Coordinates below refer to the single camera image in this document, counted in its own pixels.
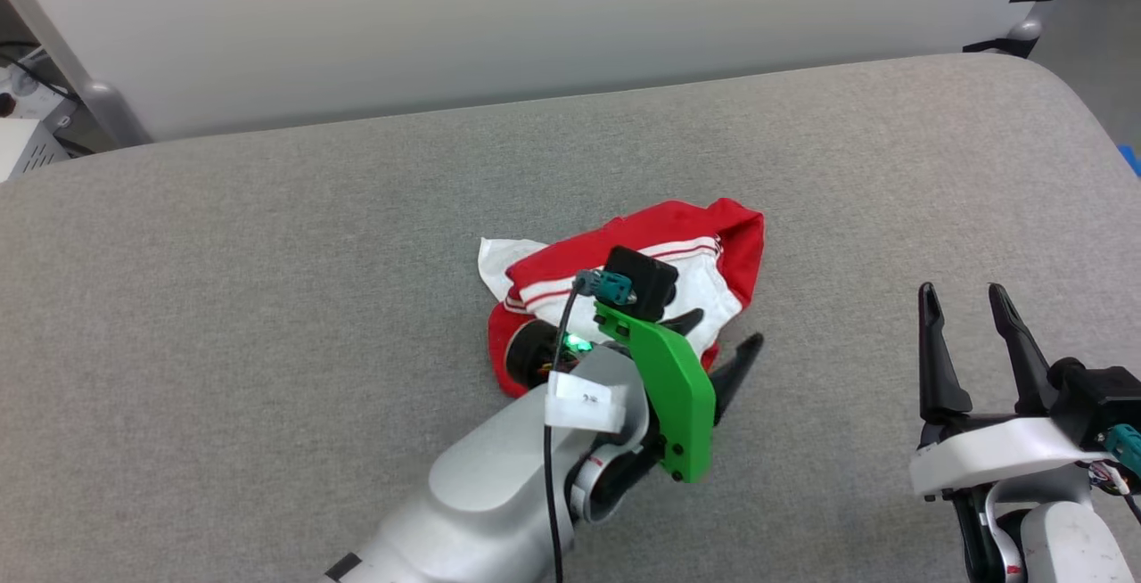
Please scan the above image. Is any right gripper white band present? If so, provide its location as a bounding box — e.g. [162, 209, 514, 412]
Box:
[909, 282, 1112, 503]

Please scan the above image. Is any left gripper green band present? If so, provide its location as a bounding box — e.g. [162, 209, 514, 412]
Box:
[505, 302, 766, 484]

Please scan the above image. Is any red and white garment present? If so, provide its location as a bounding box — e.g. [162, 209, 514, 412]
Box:
[478, 198, 767, 399]

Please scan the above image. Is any white partition panel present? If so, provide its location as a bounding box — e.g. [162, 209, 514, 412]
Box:
[7, 0, 1081, 144]

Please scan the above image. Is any grey fabric sofa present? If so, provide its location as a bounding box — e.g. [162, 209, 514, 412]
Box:
[0, 52, 1141, 583]

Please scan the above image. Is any white metal box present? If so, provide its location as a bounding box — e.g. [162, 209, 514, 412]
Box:
[0, 117, 71, 184]

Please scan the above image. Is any white power strip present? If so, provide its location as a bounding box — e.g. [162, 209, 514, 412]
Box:
[0, 53, 79, 122]

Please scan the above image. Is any teal left camera cable connector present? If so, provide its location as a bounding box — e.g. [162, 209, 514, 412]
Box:
[575, 268, 636, 305]

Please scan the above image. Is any teal camera cable connector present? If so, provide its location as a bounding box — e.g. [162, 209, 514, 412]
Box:
[575, 268, 636, 305]
[1104, 425, 1141, 477]

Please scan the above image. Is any white paper cable label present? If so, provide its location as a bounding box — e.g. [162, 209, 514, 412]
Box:
[544, 371, 639, 435]

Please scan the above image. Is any teal right camera cable connector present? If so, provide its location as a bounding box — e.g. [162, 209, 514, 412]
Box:
[1104, 425, 1141, 477]

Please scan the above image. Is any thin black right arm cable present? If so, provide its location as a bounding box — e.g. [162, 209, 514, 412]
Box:
[1089, 463, 1141, 523]

